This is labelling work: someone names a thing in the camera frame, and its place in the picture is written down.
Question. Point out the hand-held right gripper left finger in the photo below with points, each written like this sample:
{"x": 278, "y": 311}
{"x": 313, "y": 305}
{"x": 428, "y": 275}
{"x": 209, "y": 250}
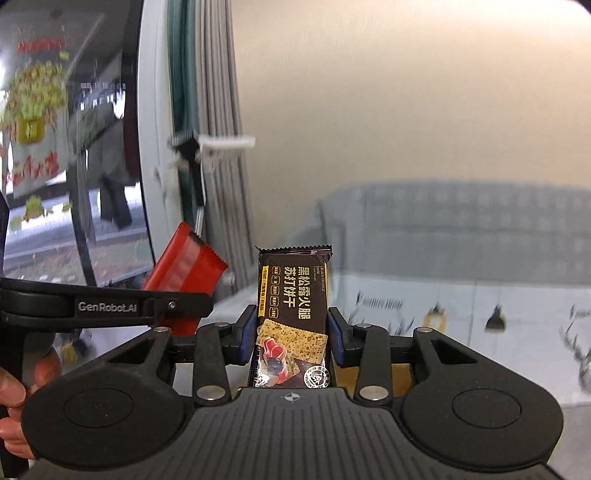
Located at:
{"x": 247, "y": 334}

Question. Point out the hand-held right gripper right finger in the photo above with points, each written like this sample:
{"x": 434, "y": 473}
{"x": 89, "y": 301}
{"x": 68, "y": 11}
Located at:
{"x": 334, "y": 339}

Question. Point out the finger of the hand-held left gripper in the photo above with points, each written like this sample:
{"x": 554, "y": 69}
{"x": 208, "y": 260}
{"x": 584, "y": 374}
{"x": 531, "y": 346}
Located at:
{"x": 189, "y": 305}

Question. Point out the red snack packet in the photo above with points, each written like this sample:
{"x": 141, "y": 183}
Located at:
{"x": 184, "y": 258}

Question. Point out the black cracker packet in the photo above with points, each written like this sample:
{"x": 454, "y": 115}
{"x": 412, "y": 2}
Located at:
{"x": 293, "y": 295}

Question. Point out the person's left hand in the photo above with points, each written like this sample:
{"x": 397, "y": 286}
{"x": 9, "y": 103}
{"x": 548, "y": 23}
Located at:
{"x": 11, "y": 434}

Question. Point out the yellow red printed banner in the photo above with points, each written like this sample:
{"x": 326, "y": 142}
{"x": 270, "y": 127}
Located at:
{"x": 37, "y": 92}

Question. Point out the grey curtain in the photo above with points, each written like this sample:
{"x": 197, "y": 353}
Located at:
{"x": 217, "y": 69}

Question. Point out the white window frame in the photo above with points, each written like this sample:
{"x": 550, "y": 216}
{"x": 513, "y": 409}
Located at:
{"x": 154, "y": 115}

